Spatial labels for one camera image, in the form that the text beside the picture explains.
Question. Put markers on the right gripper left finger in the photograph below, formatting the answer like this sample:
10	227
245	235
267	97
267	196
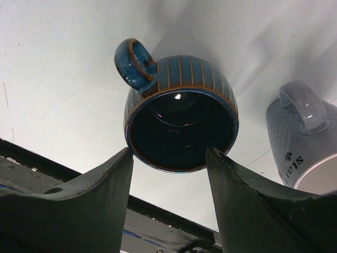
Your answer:
85	214

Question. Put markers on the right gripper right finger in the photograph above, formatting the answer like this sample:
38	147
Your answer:
256	214

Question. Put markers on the grey blue mug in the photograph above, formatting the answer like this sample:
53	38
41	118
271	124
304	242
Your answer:
302	134

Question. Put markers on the dark blue mug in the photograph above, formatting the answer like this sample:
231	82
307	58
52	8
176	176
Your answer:
177	108

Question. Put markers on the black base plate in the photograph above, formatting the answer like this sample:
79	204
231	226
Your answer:
147	228

